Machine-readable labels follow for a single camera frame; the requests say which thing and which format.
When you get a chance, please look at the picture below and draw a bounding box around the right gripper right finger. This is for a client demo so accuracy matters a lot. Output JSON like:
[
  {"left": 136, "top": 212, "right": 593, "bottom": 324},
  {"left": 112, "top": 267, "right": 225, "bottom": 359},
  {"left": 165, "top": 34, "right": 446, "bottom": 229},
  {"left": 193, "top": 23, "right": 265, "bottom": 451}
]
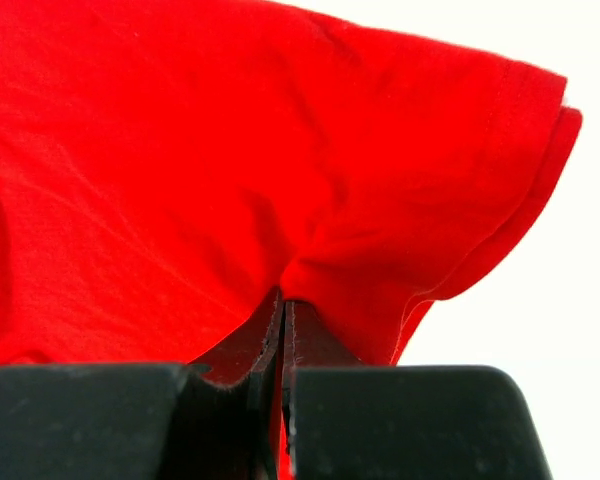
[{"left": 282, "top": 302, "right": 550, "bottom": 480}]

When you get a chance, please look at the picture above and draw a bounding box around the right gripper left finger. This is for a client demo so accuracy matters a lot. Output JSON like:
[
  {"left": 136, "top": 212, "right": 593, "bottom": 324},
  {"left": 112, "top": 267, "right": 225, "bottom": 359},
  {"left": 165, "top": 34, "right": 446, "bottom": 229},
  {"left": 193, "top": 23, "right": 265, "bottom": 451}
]
[{"left": 0, "top": 289, "right": 283, "bottom": 479}]

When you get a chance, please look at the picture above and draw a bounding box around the red t-shirt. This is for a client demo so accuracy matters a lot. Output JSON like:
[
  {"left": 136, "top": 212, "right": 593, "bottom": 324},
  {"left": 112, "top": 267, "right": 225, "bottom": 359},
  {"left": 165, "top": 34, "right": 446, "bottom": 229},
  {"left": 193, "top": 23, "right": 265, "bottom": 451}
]
[{"left": 0, "top": 1, "right": 582, "bottom": 365}]

